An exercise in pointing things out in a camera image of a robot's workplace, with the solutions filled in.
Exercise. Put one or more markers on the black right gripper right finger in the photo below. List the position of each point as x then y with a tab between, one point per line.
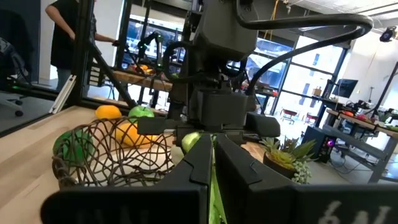
264	202

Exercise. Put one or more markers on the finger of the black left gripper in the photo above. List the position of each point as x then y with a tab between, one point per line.
154	125
264	124

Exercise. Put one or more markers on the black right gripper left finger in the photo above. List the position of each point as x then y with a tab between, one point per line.
174	199

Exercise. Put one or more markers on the green apple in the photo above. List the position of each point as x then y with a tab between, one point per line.
141	112

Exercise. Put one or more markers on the orange fruit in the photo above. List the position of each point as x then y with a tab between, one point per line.
107	112
130	135

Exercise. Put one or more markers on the green round fruit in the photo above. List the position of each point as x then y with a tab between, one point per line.
189	141

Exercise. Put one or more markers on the green celery stalk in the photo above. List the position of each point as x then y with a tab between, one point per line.
215	193

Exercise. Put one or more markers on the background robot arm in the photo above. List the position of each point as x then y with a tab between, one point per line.
149	43

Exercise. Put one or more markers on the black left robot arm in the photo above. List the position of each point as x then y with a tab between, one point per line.
224	28

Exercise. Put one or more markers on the red chair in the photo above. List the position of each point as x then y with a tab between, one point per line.
289	113
311	117

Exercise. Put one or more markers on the potted succulent plant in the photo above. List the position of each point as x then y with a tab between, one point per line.
286	158

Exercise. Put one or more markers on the background wooden table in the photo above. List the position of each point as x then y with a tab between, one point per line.
136	79

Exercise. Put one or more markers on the black computer tower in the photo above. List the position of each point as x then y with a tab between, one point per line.
320	144

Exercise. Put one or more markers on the small cardboard box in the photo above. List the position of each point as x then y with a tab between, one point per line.
317	92

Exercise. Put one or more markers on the white round plate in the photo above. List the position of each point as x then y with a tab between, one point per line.
102	171

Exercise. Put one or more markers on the green lime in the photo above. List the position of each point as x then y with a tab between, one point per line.
74	152

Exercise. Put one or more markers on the black computer monitor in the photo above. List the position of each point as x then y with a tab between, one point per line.
345	88

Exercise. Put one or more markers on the white aluminium bar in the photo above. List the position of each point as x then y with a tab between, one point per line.
63	93

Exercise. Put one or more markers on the wooden workbench with metal legs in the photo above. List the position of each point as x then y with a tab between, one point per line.
367	124

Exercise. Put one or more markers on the person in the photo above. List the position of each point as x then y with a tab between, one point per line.
62	37

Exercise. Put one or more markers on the black aluminium rig frame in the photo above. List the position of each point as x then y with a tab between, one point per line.
81	62

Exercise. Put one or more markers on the black ceiling-mounted camera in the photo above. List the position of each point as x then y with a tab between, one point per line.
388	34

